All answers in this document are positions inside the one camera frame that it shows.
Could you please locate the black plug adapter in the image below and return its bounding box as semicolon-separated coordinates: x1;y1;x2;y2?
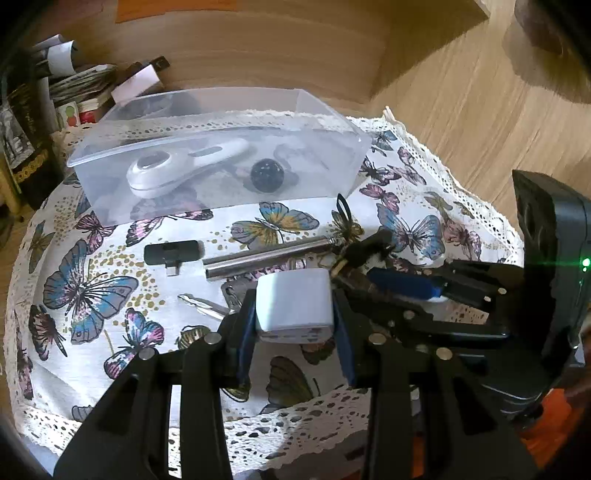
144;240;199;278

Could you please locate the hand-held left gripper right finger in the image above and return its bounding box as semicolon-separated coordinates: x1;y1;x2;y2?
332;288;541;480

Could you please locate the white charger block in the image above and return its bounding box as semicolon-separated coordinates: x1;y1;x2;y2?
255;271;336;345

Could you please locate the black speckled ball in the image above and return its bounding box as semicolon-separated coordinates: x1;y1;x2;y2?
250;158;281;190

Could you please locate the black case with white paper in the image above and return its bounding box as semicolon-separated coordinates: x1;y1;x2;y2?
110;55;171;103

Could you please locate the silver metal tube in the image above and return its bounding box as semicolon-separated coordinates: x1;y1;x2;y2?
203;233;345;281

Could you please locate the butterfly print tablecloth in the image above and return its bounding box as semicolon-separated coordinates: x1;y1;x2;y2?
4;106;525;476

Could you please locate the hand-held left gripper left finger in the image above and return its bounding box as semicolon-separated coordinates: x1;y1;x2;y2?
53;288;259;480

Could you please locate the stack of papers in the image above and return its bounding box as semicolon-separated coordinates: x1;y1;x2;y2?
46;64;118;103

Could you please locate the dark round object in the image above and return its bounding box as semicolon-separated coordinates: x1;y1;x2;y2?
502;0;591;104

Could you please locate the clear plastic box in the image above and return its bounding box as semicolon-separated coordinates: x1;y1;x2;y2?
67;88;373;227

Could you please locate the rolled white paper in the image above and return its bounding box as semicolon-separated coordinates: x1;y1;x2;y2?
31;34;80;80

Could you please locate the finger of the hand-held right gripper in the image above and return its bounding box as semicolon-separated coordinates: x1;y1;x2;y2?
367;259;525;315
339;278;511;350

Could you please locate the red and white box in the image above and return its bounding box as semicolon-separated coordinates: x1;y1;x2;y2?
55;98;114;126

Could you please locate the dark book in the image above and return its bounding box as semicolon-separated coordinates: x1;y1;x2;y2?
0;80;58;210

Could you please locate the white handheld magnifier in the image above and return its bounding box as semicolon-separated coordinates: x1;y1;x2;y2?
126;138;251;199

